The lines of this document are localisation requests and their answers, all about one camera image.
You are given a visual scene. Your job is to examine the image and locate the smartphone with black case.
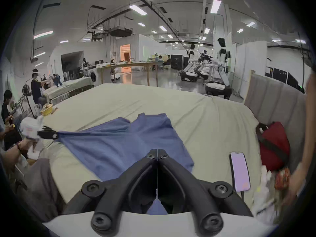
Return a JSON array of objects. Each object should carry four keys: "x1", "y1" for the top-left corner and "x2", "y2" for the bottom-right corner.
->
[{"x1": 229, "y1": 152, "x2": 251, "y2": 192}]

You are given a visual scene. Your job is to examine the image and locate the white plastic bag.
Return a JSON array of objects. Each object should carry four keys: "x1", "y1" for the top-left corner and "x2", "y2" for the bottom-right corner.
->
[{"x1": 252, "y1": 166, "x2": 284, "y2": 224}]

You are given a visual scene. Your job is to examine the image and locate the white washing machine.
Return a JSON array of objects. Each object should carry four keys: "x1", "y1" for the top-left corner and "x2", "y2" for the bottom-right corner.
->
[{"x1": 83, "y1": 69, "x2": 98, "y2": 84}]

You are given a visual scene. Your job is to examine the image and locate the blue shirt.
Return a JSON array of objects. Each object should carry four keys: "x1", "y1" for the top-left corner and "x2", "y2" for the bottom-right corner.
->
[{"x1": 53, "y1": 113, "x2": 194, "y2": 215}]

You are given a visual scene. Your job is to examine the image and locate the black cabinet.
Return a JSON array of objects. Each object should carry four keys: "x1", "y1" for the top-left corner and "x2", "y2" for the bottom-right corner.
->
[{"x1": 171, "y1": 54, "x2": 189, "y2": 70}]

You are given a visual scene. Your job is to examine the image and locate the person's left forearm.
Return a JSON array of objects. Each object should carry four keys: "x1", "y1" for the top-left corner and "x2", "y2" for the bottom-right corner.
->
[{"x1": 0, "y1": 141, "x2": 28, "y2": 173}]

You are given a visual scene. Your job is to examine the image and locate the person's legs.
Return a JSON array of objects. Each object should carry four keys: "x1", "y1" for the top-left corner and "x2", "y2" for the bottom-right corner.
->
[{"x1": 13, "y1": 157, "x2": 66, "y2": 223}]

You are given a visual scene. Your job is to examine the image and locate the group of people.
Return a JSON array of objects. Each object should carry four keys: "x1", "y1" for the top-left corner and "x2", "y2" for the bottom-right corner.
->
[{"x1": 148, "y1": 54, "x2": 172, "y2": 71}]

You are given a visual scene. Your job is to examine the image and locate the black standing fan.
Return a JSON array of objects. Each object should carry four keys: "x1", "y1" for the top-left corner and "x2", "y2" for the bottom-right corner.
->
[{"x1": 22, "y1": 84, "x2": 35, "y2": 118}]

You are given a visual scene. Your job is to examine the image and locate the person's left hand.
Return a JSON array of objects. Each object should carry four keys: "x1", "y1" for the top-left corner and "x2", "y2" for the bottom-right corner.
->
[{"x1": 22, "y1": 137, "x2": 41, "y2": 155}]

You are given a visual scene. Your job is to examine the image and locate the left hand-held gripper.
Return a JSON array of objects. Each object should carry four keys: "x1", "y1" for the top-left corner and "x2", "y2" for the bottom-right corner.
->
[{"x1": 20, "y1": 116, "x2": 59, "y2": 143}]

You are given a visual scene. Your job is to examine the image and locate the grey padded headboard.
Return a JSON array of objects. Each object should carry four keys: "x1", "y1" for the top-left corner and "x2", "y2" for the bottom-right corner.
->
[{"x1": 243, "y1": 69, "x2": 308, "y2": 172}]

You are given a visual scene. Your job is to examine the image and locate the orange snack packet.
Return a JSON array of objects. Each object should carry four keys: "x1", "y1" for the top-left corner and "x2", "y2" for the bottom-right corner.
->
[{"x1": 275, "y1": 168, "x2": 291, "y2": 191}]

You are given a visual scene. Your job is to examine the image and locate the long wooden table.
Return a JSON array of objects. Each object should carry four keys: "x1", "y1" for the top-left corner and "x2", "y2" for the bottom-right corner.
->
[{"x1": 96, "y1": 61, "x2": 161, "y2": 87}]

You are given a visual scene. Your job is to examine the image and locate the row of black cases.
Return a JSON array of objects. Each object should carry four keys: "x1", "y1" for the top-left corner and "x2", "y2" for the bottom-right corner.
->
[{"x1": 265, "y1": 67, "x2": 305, "y2": 94}]

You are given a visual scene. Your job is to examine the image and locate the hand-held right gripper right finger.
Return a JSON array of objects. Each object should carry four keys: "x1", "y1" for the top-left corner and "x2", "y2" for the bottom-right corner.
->
[{"x1": 158, "y1": 149, "x2": 254, "y2": 234}]

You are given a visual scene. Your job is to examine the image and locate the bed with beige sheet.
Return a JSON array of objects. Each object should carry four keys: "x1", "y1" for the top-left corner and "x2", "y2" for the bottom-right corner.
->
[
  {"x1": 42, "y1": 78, "x2": 95, "y2": 101},
  {"x1": 38, "y1": 83, "x2": 266, "y2": 217}
]

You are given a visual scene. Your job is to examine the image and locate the red bag with black strap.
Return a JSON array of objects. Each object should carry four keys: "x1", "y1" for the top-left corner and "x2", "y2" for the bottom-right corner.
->
[{"x1": 255, "y1": 122, "x2": 291, "y2": 172}]

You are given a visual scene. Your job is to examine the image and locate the yellow bowl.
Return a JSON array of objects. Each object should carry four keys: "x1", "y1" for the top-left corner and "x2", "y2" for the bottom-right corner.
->
[{"x1": 40, "y1": 104, "x2": 53, "y2": 116}]

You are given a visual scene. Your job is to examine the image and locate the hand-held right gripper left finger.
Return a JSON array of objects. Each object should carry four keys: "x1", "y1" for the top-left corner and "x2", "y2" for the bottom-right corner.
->
[{"x1": 62, "y1": 149, "x2": 158, "y2": 231}]

